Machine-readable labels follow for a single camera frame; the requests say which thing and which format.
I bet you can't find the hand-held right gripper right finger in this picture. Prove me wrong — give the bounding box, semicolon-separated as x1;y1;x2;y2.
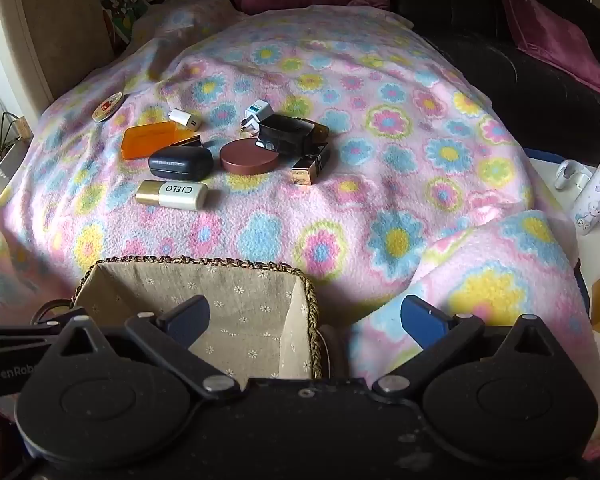
372;294;561;398

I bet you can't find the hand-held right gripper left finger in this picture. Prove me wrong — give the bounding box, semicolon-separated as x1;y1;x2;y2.
47;294;243;401

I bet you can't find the woven fabric-lined basket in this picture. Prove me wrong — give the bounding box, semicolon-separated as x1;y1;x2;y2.
32;255;348;381

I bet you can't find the cream tube with gold cap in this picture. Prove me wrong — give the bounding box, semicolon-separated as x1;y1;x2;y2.
135;180;209;211

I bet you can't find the black oval case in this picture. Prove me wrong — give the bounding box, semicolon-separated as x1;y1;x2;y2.
148;146;214;182

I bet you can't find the brown round compact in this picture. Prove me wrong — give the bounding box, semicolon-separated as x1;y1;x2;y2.
219;139;277;176

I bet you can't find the orange translucent soap box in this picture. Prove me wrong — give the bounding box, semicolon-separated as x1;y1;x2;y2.
121;121;201;162

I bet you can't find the gold and black lipstick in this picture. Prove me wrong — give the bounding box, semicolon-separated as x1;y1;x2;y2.
290;142;331;187

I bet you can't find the white USB charger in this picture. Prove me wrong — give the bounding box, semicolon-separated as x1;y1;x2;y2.
169;108;202;132

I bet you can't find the black square compact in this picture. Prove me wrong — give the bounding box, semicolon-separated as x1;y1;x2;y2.
256;114;313;156

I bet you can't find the amber glass bottle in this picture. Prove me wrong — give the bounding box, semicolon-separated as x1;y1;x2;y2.
307;121;330;147

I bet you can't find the white travel adapter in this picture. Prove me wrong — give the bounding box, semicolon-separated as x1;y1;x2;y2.
240;99;276;136

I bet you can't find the white planter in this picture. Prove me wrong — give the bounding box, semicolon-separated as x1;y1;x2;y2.
0;135;33;206

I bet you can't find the floral fleece blanket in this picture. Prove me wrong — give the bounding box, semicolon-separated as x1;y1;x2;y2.
0;0;600;461

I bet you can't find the white plastic clip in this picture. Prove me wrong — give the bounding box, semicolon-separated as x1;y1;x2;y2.
555;159;593;191

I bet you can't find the round printed badge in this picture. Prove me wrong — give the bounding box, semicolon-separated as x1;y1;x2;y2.
92;92;126;123

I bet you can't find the black leather sofa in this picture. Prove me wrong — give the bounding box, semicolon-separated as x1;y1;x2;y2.
390;0;600;166

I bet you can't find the beige upholstered panel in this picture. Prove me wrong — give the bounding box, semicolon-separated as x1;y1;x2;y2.
0;0;113;111

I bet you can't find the cartoon picture book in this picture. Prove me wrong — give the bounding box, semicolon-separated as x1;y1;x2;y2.
96;0;148;46

